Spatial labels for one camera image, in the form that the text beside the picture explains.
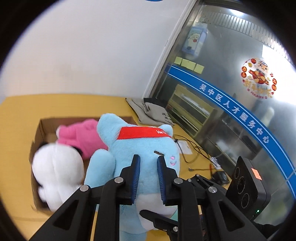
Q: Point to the yellow sticky note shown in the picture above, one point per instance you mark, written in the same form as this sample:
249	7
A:
186	62
192	65
199	68
178	60

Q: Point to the blue cartoon sticker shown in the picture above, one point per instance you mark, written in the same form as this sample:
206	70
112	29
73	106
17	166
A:
194	39

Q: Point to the white plug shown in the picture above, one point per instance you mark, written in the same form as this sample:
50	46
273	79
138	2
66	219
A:
216	161

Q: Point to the pink plush toy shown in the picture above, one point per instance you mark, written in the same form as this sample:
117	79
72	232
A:
85	136

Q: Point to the wooden shelf behind glass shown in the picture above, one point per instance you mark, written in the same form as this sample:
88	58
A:
192	109

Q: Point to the black power adapter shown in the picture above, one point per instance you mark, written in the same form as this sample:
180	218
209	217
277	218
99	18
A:
220	177

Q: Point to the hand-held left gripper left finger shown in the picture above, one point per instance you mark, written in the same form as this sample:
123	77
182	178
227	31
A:
136	176

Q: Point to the white plush toy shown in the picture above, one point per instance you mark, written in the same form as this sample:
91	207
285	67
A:
57	169

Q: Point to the white paper orange edge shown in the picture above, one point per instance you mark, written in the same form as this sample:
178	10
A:
186	147

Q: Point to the grey cloth bag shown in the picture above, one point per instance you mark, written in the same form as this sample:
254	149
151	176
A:
150	113

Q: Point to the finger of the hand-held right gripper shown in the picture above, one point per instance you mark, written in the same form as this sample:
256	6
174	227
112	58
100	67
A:
159	221
198	179

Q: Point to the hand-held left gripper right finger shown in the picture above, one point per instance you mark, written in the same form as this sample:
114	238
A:
161	183

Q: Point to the red round cartoon sticker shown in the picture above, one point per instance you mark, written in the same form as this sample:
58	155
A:
257	76

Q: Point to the cardboard box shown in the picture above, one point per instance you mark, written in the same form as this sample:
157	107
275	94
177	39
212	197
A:
44	129

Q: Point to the blue plush cat toy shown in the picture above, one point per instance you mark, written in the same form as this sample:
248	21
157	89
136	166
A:
138	146

